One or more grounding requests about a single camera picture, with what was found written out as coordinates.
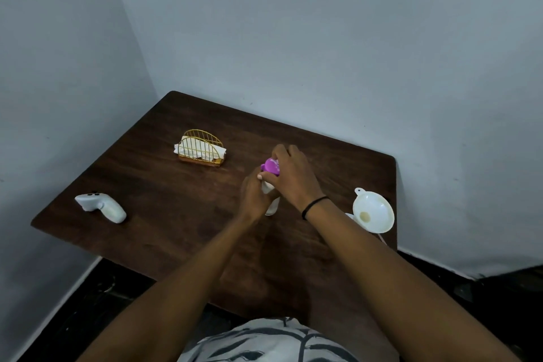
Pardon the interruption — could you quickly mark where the gold wire napkin holder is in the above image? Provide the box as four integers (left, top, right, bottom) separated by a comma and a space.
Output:
177, 128, 226, 167

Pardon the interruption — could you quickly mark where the white grey patterned clothing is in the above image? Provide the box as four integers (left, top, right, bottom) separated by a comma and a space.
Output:
177, 317, 361, 362

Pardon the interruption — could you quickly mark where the clear bottle with purple lid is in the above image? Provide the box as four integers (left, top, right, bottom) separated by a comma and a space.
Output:
261, 181, 281, 217

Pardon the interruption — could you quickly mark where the dark wooden table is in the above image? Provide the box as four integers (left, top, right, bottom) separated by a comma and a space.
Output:
30, 90, 398, 324

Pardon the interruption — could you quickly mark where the person's left hand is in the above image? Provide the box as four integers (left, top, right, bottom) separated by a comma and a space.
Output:
237, 166, 281, 225

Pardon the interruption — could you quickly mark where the black wristband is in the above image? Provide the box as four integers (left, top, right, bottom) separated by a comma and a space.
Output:
301, 196, 330, 221

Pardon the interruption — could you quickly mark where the white plastic funnel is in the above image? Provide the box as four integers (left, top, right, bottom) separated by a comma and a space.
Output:
352, 187, 396, 234

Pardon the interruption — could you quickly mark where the person's right forearm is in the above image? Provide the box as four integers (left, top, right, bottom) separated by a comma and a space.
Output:
305, 200, 523, 362

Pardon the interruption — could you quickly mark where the purple bottle cap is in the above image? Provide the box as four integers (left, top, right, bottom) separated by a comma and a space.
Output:
260, 157, 282, 176

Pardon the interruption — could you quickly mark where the white handheld controller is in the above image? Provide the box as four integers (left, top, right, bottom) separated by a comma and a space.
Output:
74, 192, 128, 224

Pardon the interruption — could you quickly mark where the person's right hand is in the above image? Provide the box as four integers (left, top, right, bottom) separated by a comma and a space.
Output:
257, 144, 326, 214

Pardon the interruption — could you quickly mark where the white spray bottle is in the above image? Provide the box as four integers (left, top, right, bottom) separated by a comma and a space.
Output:
344, 212, 370, 233

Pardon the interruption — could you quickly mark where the person's left forearm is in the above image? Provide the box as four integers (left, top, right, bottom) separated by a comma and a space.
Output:
76, 215, 272, 362

